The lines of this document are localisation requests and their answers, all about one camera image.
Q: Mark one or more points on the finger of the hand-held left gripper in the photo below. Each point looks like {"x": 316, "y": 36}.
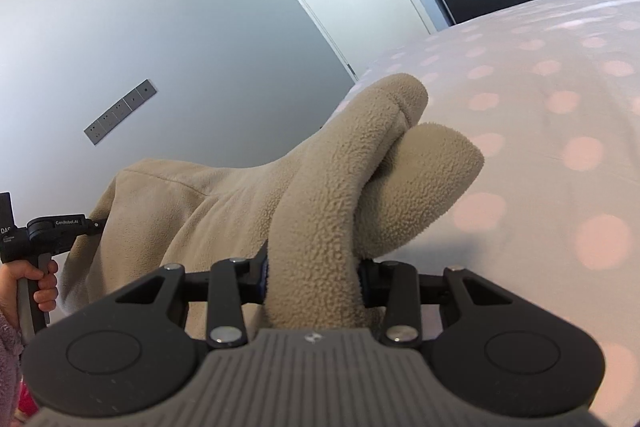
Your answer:
{"x": 99, "y": 223}

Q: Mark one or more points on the person's left hand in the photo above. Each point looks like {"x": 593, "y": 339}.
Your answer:
{"x": 46, "y": 287}

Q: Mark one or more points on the grey wall socket panel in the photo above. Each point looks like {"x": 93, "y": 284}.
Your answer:
{"x": 120, "y": 113}

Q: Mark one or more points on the polka dot bed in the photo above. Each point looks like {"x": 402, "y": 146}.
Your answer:
{"x": 550, "y": 132}

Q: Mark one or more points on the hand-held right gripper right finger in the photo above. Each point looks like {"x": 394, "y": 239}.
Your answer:
{"x": 372, "y": 283}

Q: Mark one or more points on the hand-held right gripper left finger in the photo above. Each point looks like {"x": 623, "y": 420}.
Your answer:
{"x": 252, "y": 278}

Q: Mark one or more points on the beige fleece hoodie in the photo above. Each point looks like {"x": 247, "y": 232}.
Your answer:
{"x": 320, "y": 187}

